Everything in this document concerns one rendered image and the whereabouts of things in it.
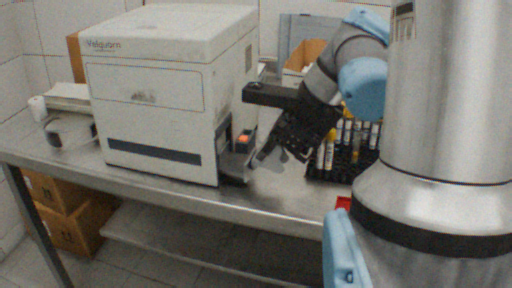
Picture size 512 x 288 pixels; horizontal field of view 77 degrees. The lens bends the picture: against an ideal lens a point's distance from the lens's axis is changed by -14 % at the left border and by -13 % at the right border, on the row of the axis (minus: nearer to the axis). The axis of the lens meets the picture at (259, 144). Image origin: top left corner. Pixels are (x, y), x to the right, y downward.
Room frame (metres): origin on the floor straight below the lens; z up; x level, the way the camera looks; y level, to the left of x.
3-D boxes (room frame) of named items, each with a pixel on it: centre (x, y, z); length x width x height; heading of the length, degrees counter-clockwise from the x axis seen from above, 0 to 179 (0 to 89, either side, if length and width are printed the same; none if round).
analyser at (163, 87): (0.73, 0.16, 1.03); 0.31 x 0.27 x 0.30; 73
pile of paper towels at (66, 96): (0.96, 0.56, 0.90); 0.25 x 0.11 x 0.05; 73
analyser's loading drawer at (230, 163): (0.62, 0.11, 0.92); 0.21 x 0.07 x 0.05; 73
